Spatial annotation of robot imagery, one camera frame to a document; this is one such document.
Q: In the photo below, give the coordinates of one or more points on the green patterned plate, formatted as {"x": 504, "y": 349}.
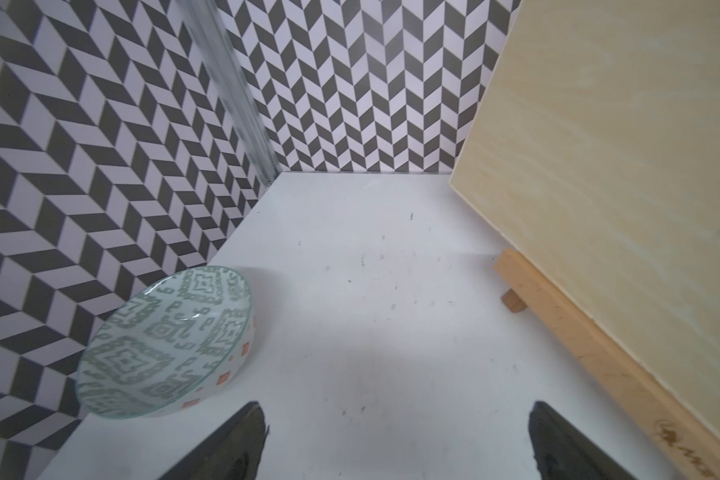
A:
{"x": 169, "y": 348}

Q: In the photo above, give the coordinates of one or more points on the plywood board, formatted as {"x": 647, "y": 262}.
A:
{"x": 595, "y": 152}

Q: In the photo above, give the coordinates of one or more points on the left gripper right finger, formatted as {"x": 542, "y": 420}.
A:
{"x": 561, "y": 451}

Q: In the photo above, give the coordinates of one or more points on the wooden easel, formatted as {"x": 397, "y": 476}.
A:
{"x": 678, "y": 434}

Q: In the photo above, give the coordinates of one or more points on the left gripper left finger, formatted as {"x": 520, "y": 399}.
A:
{"x": 233, "y": 451}

